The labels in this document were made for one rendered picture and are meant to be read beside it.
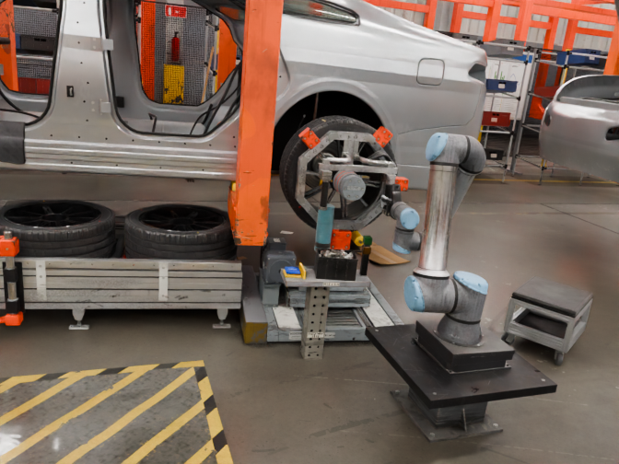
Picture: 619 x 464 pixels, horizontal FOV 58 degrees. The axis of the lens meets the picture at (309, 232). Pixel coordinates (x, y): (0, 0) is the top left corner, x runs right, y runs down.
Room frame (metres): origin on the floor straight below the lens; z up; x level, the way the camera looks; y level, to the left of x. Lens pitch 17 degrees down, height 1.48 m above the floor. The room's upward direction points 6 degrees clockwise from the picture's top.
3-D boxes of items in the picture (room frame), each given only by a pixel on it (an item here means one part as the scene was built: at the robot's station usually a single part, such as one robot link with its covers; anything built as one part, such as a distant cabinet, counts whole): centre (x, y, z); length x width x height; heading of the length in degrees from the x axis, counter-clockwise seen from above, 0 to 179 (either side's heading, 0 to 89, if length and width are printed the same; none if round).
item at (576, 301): (3.00, -1.42, 0.17); 0.43 x 0.36 x 0.34; 143
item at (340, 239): (3.09, -0.16, 0.48); 0.16 x 0.12 x 0.17; 13
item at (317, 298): (2.63, -0.07, 0.21); 0.10 x 0.10 x 0.42; 13
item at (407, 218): (2.58, -0.45, 0.81); 0.12 x 0.09 x 0.10; 13
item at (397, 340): (2.22, -0.69, 0.15); 0.60 x 0.60 x 0.30; 20
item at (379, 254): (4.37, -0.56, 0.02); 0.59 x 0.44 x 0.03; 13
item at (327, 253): (2.64, -0.15, 0.51); 0.20 x 0.14 x 0.13; 95
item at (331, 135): (3.05, -0.17, 0.85); 0.54 x 0.07 x 0.54; 103
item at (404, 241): (2.58, -0.46, 0.69); 0.12 x 0.09 x 0.12; 102
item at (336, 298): (3.21, -0.12, 0.13); 0.50 x 0.36 x 0.10; 103
